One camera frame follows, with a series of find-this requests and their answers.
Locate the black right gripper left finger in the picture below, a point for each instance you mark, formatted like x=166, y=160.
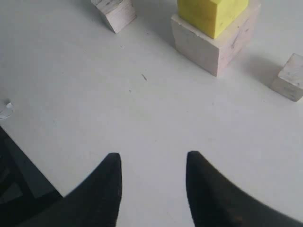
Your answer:
x=93, y=203

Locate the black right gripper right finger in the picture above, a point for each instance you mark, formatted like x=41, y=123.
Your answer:
x=214, y=201

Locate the large pale wooden cube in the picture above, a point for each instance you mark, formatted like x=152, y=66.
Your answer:
x=213, y=55

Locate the yellow cube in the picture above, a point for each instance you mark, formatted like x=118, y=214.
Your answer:
x=211, y=16

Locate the medium grey wooden cube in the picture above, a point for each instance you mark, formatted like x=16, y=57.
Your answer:
x=116, y=14

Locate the white tape scrap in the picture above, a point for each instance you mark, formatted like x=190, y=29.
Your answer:
x=6, y=111

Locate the small pale wooden cube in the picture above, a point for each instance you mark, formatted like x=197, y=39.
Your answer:
x=289, y=81

